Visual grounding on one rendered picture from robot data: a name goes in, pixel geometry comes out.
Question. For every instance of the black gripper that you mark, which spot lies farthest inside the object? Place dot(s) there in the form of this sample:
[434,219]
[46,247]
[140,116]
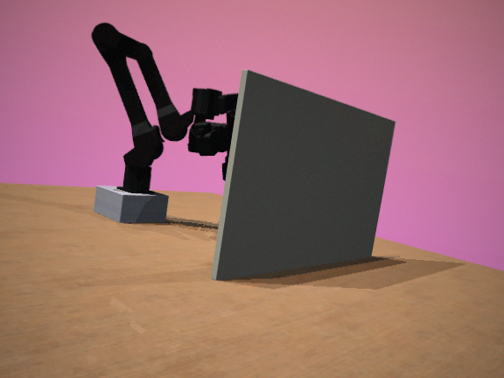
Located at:
[226,104]

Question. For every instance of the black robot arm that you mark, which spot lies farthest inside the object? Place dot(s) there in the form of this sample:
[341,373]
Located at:
[203,138]

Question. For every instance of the dark grey flat panel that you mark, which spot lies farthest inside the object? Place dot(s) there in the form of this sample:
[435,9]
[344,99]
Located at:
[304,183]

